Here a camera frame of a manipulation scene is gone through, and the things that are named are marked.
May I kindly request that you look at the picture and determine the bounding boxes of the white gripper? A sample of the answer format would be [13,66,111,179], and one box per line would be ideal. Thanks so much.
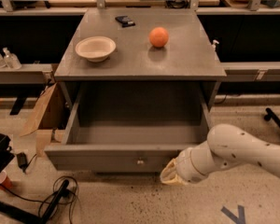
[160,159,187,186]

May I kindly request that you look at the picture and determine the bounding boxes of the grey top drawer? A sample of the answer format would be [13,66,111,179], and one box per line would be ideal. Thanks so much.
[45,91,210,173]

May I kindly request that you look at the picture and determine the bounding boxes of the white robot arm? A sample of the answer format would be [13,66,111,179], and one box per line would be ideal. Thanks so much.
[160,124,280,186]

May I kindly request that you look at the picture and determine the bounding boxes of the grey wooden drawer cabinet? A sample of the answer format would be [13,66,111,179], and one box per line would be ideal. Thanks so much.
[53,7,228,110]

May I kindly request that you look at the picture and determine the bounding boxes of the brown cardboard box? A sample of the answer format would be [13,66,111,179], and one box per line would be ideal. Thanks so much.
[20,83,65,157]

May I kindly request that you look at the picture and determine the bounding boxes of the white pump bottle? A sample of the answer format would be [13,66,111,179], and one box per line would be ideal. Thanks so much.
[212,39,219,50]

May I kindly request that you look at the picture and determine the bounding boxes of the orange ball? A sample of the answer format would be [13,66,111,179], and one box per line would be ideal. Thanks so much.
[148,27,169,48]

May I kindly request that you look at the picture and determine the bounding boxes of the white paper bowl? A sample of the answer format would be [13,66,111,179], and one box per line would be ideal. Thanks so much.
[75,36,116,63]

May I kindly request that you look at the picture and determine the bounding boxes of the black power adapter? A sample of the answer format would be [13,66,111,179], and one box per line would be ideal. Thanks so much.
[16,152,28,169]

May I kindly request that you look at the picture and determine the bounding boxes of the black small device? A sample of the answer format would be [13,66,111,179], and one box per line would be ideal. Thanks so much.
[115,16,135,28]

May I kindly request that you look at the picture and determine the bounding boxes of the red plastic cup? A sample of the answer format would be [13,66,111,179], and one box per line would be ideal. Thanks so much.
[0,170,12,190]

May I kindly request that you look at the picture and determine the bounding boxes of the black stand base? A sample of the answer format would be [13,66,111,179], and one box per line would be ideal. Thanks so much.
[0,178,75,224]

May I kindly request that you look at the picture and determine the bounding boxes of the black floor cables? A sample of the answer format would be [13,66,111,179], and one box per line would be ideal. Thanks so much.
[0,175,80,224]

